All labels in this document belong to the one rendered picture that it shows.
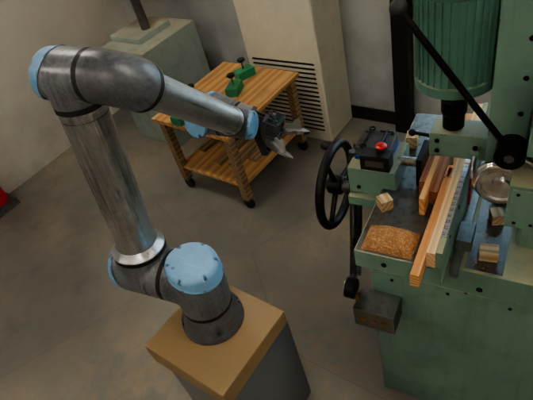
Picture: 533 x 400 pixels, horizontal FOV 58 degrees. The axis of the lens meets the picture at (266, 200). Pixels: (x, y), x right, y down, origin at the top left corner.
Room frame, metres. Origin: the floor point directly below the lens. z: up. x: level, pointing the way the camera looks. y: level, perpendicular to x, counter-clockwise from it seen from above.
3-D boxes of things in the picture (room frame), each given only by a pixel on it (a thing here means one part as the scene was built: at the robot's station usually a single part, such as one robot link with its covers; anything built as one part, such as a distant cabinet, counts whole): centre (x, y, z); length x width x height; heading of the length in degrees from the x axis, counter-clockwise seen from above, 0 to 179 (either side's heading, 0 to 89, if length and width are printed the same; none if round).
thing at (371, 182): (1.02, -0.33, 0.91); 0.15 x 0.14 x 0.09; 142
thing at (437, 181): (0.93, -0.48, 0.92); 0.23 x 0.02 x 0.04; 142
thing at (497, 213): (0.81, -0.57, 0.82); 0.04 x 0.03 x 0.03; 162
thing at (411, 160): (0.97, -0.41, 0.95); 0.09 x 0.07 x 0.09; 142
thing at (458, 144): (0.90, -0.51, 1.03); 0.14 x 0.07 x 0.09; 52
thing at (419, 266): (0.86, -0.45, 0.92); 0.62 x 0.02 x 0.04; 142
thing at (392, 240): (0.76, -0.26, 0.91); 0.12 x 0.09 x 0.03; 52
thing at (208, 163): (2.42, 0.05, 0.32); 0.66 x 0.57 x 0.64; 133
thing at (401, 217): (0.97, -0.40, 0.87); 0.61 x 0.30 x 0.06; 142
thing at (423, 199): (0.90, -0.43, 0.93); 0.22 x 0.01 x 0.06; 142
